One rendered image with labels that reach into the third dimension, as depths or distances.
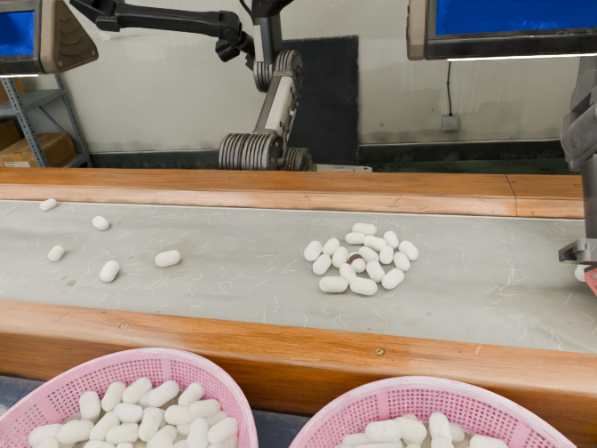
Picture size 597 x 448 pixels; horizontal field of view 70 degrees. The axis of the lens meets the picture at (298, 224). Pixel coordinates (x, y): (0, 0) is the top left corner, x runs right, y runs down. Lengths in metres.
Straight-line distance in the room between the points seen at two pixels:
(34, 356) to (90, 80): 2.51
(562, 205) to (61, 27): 0.73
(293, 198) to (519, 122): 2.20
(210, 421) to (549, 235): 0.55
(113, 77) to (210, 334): 2.55
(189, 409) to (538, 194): 0.62
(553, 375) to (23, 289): 0.69
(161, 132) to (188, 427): 2.57
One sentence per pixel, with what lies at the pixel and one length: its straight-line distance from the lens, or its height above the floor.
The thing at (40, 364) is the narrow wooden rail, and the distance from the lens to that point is 0.66.
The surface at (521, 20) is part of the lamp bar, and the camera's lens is 0.42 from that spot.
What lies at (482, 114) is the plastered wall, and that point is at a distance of 2.76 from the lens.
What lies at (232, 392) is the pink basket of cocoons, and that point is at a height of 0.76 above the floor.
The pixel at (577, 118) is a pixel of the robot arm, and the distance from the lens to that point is 0.69.
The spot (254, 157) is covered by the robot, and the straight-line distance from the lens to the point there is 0.95.
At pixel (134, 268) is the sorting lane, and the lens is 0.70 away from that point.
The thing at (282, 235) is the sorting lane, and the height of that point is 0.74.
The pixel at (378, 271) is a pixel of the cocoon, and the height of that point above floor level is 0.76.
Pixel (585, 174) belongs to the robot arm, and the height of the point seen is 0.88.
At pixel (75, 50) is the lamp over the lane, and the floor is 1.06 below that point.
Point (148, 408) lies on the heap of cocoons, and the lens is 0.51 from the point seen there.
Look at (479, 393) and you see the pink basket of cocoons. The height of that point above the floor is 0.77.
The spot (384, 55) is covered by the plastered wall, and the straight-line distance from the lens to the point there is 2.58.
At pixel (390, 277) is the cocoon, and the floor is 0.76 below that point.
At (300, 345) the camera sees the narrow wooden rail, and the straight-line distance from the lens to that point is 0.49.
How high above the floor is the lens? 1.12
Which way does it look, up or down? 32 degrees down
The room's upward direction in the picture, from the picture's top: 5 degrees counter-clockwise
